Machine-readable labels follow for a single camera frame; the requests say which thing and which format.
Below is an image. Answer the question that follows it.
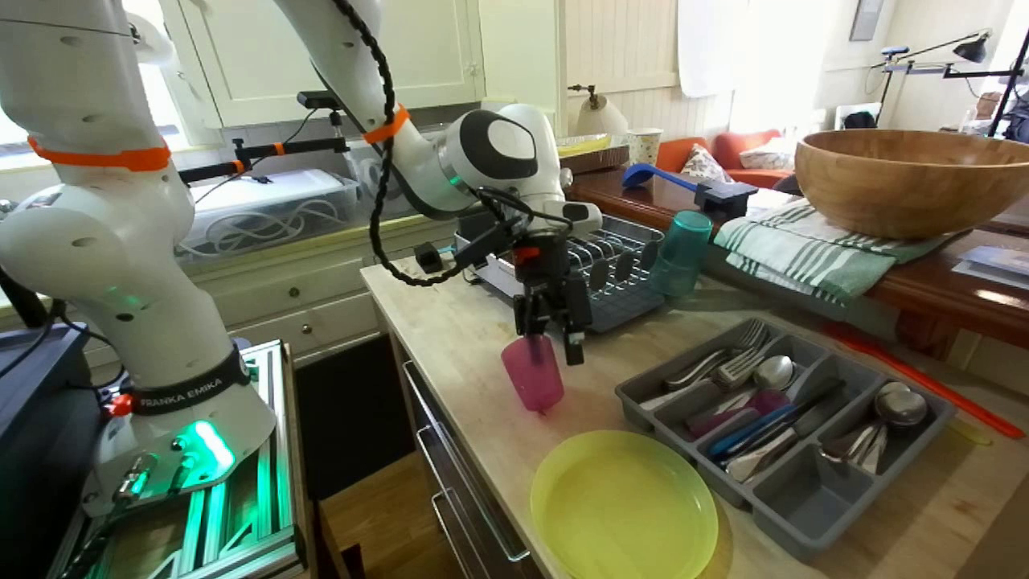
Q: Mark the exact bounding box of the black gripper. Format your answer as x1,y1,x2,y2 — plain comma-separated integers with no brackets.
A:
512,229,596,369

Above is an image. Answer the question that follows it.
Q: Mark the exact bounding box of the translucent teal cup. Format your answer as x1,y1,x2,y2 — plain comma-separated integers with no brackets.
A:
652,208,719,304

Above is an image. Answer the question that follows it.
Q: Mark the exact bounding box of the white table lamp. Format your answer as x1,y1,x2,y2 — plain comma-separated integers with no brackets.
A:
565,79,632,141

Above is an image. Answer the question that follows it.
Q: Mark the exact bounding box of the metal robot base stand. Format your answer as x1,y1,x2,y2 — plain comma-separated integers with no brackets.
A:
45,339,314,579

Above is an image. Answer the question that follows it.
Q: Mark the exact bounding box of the wooden bowl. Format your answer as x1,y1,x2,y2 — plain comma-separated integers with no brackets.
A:
794,129,1029,242

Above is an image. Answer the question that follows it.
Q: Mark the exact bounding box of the purple plastic cup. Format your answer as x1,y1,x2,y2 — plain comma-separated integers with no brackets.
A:
500,334,570,417

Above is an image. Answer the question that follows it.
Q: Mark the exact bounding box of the yellow-green plastic plate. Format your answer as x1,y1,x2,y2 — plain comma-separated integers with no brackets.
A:
528,428,725,579

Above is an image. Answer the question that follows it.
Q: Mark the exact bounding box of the black mounting rail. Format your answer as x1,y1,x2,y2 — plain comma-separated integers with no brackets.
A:
178,87,358,186

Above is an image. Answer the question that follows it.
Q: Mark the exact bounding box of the clear storage bin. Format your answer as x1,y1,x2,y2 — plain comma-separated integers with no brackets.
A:
184,168,366,262

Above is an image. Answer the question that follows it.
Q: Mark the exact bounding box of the purple-handled utensil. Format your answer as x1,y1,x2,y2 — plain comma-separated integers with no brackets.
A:
684,390,791,441

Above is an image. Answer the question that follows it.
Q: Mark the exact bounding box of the patterned paper cup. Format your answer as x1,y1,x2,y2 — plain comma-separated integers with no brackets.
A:
626,124,667,168

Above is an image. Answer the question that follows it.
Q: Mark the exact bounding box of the white drawer cabinet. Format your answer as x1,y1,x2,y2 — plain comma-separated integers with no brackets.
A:
175,212,480,369

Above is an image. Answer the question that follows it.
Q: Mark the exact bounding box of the blue-handled utensil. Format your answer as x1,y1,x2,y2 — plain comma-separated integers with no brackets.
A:
700,400,819,459

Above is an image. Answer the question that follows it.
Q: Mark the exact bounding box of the grey plastic cutlery tray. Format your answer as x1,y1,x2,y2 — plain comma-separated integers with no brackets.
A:
615,315,960,560

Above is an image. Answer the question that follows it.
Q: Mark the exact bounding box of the green striped towel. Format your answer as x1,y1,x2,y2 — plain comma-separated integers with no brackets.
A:
714,188,960,304

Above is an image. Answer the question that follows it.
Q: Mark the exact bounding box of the dark wooden side table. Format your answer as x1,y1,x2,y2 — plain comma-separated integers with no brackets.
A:
565,156,1029,364

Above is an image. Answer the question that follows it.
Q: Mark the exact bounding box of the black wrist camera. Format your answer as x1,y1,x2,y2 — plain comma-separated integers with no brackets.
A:
411,219,517,275

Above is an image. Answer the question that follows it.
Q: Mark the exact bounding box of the black brush holder block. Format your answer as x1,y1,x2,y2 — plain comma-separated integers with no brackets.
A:
693,176,760,219

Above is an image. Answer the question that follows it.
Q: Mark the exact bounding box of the large silver serving spoon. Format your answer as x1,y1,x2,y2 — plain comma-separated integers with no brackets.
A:
817,379,934,477

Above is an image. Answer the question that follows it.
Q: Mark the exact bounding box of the orange sofa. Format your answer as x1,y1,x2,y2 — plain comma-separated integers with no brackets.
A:
655,124,799,192

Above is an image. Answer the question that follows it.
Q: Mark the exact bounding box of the red tape strip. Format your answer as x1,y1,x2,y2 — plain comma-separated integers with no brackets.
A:
823,322,1029,443

